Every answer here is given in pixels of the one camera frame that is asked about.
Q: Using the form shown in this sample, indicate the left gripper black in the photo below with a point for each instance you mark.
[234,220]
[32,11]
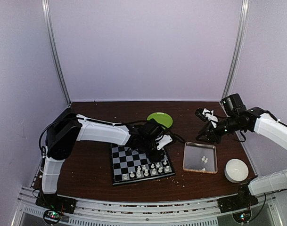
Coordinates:
[158,157]

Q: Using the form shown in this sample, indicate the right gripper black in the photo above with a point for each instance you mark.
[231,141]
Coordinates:
[211,133]

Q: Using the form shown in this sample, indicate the white chess piece tall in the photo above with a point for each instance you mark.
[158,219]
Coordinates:
[146,172]

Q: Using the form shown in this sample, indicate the metal wooden tray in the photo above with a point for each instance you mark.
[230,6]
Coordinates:
[193,152]

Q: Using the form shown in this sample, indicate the black white chessboard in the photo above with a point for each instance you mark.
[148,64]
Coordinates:
[128,166]

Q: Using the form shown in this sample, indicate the white piece passed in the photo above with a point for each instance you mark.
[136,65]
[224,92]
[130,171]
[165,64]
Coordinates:
[132,175]

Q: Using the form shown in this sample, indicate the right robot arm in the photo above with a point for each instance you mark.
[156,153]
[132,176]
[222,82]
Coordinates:
[256,120]

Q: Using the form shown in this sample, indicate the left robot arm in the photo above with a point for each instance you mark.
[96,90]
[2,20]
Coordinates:
[58,139]

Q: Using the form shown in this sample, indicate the green plate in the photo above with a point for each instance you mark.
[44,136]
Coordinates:
[164,119]

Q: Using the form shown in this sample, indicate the white bowl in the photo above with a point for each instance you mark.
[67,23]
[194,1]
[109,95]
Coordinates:
[236,171]

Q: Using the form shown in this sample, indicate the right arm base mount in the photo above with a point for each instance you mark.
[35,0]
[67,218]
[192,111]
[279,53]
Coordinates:
[240,209]

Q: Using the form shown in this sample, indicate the front aluminium rail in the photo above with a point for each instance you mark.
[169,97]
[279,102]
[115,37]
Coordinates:
[200,212]

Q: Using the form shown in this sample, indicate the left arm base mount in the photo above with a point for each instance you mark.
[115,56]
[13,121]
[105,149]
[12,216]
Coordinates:
[56,208]

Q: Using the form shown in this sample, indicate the right aluminium frame post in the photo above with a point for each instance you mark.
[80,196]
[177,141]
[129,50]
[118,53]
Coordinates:
[239,43]

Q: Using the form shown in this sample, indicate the aluminium frame post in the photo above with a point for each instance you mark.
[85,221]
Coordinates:
[239,43]
[55,56]

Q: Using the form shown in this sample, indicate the left aluminium frame post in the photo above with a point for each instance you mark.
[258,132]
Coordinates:
[55,56]

